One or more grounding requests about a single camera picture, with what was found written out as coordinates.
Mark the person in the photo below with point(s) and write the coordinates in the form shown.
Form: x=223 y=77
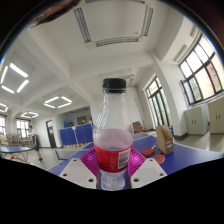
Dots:
x=35 y=140

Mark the square ceiling air conditioner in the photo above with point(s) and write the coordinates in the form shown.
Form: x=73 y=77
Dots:
x=125 y=78

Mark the long ceiling air vent unit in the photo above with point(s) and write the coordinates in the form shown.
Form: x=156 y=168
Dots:
x=116 y=40

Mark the low blue court barrier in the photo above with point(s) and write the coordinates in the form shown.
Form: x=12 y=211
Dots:
x=68 y=154

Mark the blue red-legged tennis table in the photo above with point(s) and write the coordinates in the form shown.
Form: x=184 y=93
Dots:
x=15 y=150

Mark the clear red-labelled drink bottle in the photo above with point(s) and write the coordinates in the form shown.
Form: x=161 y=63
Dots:
x=113 y=150

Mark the small bright window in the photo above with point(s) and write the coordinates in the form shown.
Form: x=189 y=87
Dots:
x=22 y=128

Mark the cream two-door cabinet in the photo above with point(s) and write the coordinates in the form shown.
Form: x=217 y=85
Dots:
x=216 y=116
x=196 y=120

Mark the brown armchair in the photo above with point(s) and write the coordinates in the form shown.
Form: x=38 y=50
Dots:
x=138 y=127

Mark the tall black-framed glass door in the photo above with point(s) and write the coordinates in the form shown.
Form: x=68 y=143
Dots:
x=158 y=101

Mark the tall blue partition panels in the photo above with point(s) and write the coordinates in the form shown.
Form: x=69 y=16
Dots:
x=76 y=134

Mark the brown cardboard box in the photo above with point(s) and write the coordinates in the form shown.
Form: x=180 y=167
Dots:
x=165 y=140

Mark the dark wooden door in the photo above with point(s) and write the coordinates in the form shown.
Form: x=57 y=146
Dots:
x=51 y=133

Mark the large black-framed window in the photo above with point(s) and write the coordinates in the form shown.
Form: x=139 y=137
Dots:
x=201 y=70

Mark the ceiling light strips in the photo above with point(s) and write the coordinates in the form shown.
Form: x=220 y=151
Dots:
x=18 y=70

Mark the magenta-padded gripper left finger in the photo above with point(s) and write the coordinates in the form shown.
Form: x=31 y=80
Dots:
x=78 y=173

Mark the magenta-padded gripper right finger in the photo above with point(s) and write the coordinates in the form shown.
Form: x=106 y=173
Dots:
x=148 y=173

